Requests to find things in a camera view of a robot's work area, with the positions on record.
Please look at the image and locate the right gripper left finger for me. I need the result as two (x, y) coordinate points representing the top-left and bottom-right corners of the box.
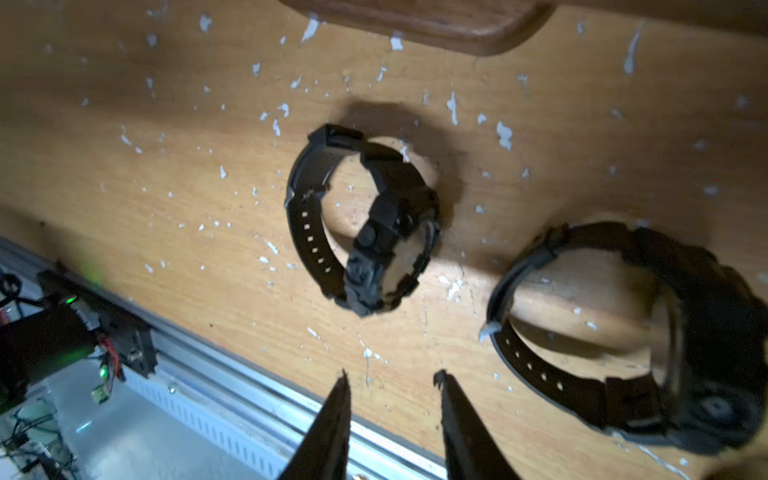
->
(279, 370), (352, 480)

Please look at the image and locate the black watch with strap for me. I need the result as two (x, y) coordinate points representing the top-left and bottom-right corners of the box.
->
(483, 221), (767, 456)

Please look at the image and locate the wooden watch stand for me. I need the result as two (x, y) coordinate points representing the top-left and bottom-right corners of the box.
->
(283, 0), (767, 57)

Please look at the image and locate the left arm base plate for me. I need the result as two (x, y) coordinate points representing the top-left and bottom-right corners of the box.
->
(1, 271), (157, 413)

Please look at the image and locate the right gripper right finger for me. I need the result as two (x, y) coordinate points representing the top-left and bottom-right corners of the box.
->
(433, 370), (520, 479)

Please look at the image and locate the chunky black watch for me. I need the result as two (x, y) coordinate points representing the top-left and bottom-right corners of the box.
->
(285, 124), (441, 317)

